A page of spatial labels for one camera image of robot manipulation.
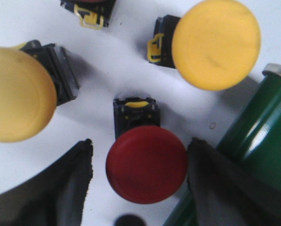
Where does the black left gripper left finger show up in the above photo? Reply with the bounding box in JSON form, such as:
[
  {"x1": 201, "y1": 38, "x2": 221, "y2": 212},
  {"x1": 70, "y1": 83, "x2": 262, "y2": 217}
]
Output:
[{"x1": 0, "y1": 139, "x2": 93, "y2": 226}]

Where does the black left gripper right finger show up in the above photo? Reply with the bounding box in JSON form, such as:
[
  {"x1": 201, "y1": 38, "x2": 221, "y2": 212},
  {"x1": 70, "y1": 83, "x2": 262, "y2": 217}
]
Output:
[{"x1": 187, "y1": 137, "x2": 281, "y2": 226}]

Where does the yellow push button large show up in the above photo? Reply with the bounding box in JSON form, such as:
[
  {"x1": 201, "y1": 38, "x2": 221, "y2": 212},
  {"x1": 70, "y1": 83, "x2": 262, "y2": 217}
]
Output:
[{"x1": 0, "y1": 40, "x2": 79, "y2": 143}]

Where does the green conveyor belt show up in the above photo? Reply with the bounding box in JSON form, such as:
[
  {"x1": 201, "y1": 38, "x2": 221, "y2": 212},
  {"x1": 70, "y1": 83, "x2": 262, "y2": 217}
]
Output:
[{"x1": 165, "y1": 63, "x2": 281, "y2": 226}]

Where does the yellow push button upper right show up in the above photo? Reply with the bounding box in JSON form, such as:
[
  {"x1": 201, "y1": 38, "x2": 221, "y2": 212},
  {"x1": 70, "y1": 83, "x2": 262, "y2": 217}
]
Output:
[{"x1": 147, "y1": 0, "x2": 261, "y2": 90}]

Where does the red push button top edge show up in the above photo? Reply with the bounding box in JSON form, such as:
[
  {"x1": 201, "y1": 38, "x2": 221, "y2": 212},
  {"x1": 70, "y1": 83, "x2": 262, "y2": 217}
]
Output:
[{"x1": 60, "y1": 0, "x2": 116, "y2": 30}]

